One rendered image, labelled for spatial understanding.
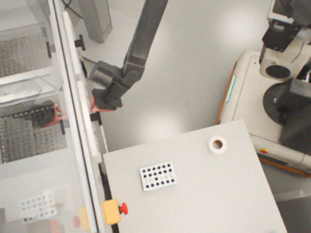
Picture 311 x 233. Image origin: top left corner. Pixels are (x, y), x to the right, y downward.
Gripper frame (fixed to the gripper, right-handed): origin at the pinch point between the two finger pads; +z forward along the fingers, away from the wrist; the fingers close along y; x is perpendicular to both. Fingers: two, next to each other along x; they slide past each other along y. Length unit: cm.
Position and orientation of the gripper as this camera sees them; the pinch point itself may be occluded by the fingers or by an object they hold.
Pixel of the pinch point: (96, 109)
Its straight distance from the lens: 111.9
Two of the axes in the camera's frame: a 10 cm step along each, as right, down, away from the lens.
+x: 2.6, 9.1, -3.3
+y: -7.8, 0.0, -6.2
